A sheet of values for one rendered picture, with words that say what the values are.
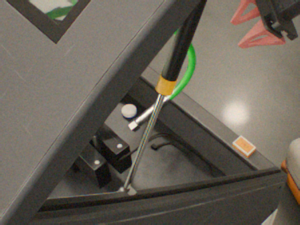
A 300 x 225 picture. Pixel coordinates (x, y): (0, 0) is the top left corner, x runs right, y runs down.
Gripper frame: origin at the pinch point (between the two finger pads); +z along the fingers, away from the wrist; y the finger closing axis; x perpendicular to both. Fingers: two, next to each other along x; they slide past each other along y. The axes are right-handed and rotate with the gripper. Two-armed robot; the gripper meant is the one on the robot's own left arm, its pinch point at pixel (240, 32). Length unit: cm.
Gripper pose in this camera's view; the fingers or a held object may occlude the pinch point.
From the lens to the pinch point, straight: 83.2
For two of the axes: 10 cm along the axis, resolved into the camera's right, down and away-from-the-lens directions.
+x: 7.3, 2.2, 6.5
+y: 1.4, 8.8, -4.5
